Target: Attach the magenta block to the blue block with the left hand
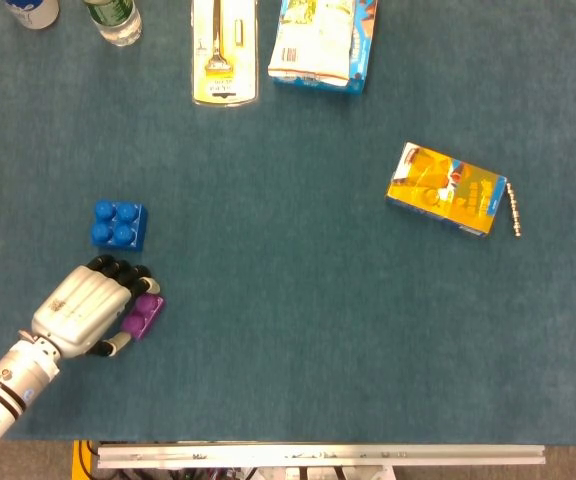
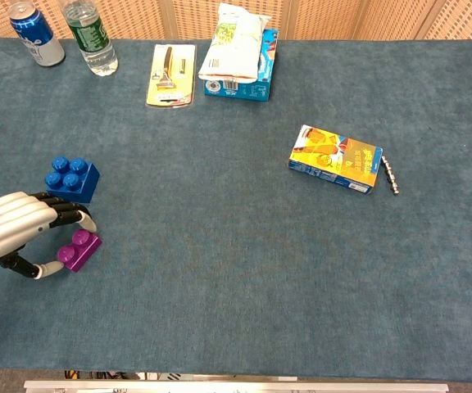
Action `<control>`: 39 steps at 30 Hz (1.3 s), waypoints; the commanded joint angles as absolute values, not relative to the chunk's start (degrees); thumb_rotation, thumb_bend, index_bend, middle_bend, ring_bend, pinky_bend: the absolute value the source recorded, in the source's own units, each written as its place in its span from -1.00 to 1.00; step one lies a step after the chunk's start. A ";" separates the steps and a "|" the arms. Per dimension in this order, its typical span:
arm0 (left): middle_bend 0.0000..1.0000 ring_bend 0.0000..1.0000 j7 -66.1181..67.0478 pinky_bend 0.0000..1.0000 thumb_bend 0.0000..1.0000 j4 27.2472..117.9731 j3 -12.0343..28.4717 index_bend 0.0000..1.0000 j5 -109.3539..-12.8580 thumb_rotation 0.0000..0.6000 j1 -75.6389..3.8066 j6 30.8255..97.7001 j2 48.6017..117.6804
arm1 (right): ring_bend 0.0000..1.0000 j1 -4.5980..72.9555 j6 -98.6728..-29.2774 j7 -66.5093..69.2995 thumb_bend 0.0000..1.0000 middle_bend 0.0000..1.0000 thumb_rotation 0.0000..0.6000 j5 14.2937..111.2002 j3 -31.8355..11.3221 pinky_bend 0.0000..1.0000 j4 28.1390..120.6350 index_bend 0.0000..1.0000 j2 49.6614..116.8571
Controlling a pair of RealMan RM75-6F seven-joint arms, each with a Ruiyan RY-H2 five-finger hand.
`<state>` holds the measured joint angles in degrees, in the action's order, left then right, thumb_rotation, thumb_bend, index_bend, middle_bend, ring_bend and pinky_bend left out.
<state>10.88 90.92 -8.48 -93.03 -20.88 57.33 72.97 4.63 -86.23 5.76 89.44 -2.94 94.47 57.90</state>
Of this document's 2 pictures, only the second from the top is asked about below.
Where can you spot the silver and black left hand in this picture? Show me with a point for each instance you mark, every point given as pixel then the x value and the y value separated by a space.
pixel 10 223

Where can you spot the purple two-stud building block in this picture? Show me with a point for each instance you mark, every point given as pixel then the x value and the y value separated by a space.
pixel 81 251

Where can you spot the blue toy brick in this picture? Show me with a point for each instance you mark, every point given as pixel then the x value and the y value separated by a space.
pixel 74 182

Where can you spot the blue and silver drink can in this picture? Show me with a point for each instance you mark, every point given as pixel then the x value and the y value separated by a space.
pixel 38 37

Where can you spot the green label water bottle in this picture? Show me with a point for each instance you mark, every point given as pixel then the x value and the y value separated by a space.
pixel 92 37

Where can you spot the razor in yellow blister pack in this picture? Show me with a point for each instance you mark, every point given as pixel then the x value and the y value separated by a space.
pixel 171 75

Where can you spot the teal felt table cloth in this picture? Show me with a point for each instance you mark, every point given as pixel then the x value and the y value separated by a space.
pixel 236 266

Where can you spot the white snack bag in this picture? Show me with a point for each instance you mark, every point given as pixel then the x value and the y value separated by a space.
pixel 233 45

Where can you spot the blue tissue box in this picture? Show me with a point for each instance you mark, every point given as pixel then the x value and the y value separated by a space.
pixel 260 82

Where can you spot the yellow and blue carton box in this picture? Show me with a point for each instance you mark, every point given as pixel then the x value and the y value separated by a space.
pixel 336 159

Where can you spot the woven rattan folding screen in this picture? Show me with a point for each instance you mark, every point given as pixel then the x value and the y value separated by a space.
pixel 326 18

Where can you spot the aluminium profile rail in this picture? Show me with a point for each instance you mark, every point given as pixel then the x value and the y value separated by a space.
pixel 236 387

